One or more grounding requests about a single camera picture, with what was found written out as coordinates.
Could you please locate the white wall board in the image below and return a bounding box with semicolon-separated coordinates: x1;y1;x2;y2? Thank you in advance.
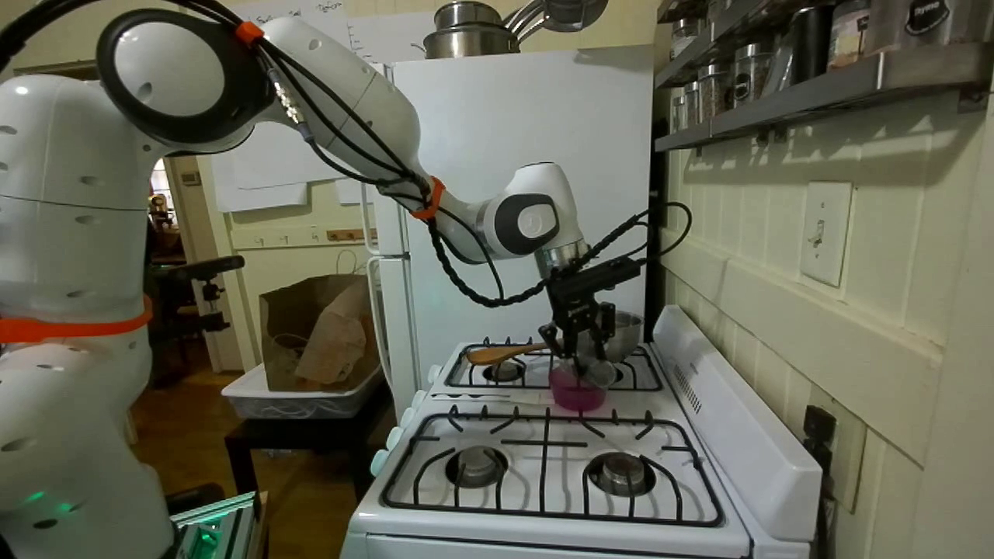
204;0;368;217

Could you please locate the pink cup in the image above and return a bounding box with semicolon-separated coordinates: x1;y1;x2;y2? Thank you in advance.
549;362;616;416

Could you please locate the wooden spoon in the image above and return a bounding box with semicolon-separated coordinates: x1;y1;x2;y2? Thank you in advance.
464;338;554;370

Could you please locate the dark spice jar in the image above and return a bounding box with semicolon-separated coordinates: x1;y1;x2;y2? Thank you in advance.
791;2;832;87

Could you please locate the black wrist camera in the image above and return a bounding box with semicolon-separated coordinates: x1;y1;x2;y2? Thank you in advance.
554;252;648;305

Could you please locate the white refrigerator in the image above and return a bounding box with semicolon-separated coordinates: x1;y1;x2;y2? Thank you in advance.
368;45;660;416

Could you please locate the stainless steel pan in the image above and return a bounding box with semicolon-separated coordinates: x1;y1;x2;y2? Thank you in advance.
506;0;612;40

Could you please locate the white light switch plate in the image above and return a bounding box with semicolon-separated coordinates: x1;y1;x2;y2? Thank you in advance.
799;179;854;292

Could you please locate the metal wall spice rack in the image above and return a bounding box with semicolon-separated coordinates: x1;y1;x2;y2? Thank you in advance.
651;0;994;156

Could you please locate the black camera on stand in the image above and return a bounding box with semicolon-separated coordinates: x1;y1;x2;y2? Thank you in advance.
154;255;249;336

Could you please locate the white plastic bin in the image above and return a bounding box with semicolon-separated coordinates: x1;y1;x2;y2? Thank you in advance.
217;361;389;423

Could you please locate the black low table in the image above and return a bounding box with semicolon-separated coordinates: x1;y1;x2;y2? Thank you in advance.
225;408;398;502

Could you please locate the black wall outlet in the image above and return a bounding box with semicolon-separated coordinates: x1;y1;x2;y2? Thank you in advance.
804;404;839;473

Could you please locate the round stove burner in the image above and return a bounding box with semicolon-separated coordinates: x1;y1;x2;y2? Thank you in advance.
445;444;509;490
583;451;660;500
486;356;529;384

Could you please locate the white gas stove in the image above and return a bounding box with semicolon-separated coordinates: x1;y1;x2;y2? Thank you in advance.
339;301;826;559

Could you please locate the control box with green lights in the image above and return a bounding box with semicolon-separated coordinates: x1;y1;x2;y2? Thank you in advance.
166;490;262;559

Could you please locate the black stove grate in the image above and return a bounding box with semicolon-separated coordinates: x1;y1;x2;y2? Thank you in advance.
383;404;725;529
445;336;666;395

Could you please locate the brown paper bag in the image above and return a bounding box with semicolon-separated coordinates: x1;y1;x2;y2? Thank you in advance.
257;273;383;395

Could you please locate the person in dark clothes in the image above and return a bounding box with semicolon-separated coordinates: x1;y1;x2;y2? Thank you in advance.
148;191;185;313

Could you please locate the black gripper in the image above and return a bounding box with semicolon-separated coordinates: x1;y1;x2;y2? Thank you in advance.
554;290;619;378

